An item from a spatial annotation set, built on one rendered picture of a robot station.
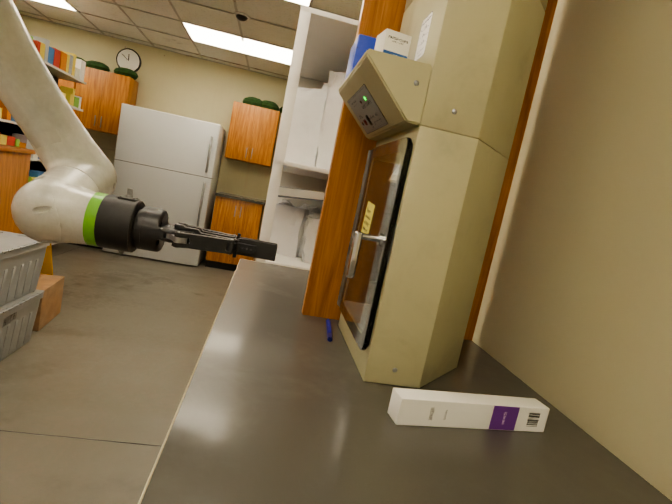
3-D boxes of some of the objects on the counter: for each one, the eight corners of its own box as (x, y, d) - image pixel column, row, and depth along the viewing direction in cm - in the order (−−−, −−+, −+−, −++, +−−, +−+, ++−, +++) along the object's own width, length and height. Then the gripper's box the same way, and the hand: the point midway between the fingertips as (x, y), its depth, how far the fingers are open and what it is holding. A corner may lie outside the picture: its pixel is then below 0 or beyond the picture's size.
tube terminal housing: (428, 338, 117) (500, 40, 107) (486, 397, 85) (596, -20, 75) (337, 325, 112) (403, 12, 102) (363, 381, 81) (461, -63, 71)
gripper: (131, 208, 69) (280, 237, 73) (154, 203, 82) (279, 228, 86) (124, 254, 70) (272, 280, 74) (147, 242, 83) (272, 265, 87)
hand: (257, 248), depth 80 cm, fingers closed
